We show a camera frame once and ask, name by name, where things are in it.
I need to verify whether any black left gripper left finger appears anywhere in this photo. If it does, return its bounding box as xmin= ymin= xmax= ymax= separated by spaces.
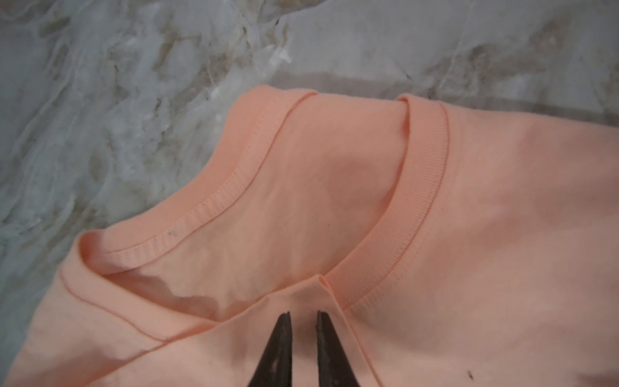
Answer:
xmin=248 ymin=312 xmax=293 ymax=387

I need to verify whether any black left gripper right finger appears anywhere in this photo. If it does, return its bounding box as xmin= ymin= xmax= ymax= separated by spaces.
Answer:
xmin=316 ymin=311 xmax=359 ymax=387

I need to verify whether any peach graphic t-shirt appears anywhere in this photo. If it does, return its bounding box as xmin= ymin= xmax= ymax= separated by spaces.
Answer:
xmin=6 ymin=86 xmax=618 ymax=386

